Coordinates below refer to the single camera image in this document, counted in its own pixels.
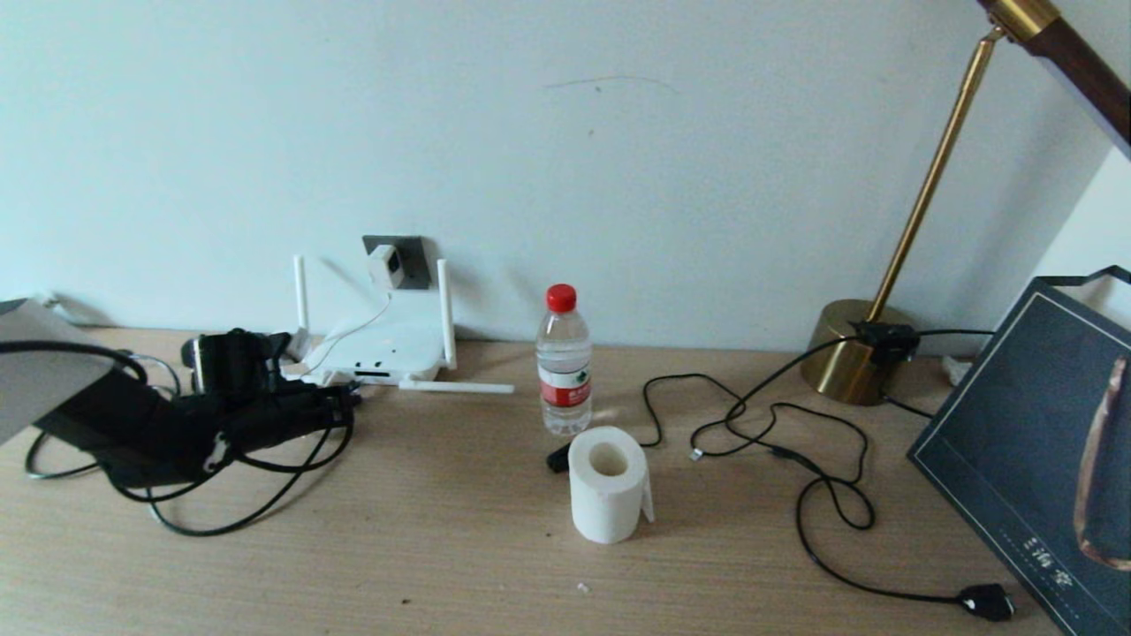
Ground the thin white power cable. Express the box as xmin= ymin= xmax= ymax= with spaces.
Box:
xmin=300 ymin=290 xmax=396 ymax=372

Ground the white power adapter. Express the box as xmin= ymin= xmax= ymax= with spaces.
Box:
xmin=367 ymin=245 xmax=407 ymax=291

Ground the white wifi router with antennas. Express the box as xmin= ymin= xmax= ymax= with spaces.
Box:
xmin=283 ymin=256 xmax=516 ymax=395

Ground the clear water bottle red cap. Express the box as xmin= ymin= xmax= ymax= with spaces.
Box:
xmin=536 ymin=283 xmax=594 ymax=435

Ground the white toilet paper roll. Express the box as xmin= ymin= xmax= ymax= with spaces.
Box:
xmin=567 ymin=426 xmax=656 ymax=544

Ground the brass desk lamp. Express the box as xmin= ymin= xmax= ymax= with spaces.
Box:
xmin=800 ymin=0 xmax=1131 ymax=407

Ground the dark teal paper gift bag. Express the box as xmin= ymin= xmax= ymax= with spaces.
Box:
xmin=907 ymin=265 xmax=1131 ymax=636

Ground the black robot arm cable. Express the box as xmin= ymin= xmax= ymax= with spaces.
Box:
xmin=225 ymin=422 xmax=354 ymax=474

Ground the grey wall socket plate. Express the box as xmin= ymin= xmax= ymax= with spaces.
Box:
xmin=362 ymin=235 xmax=434 ymax=291

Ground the black cable with silver tip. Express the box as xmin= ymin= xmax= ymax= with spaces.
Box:
xmin=689 ymin=334 xmax=871 ymax=462

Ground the long black cable with plugs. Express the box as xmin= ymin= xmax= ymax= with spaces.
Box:
xmin=546 ymin=374 xmax=1017 ymax=623

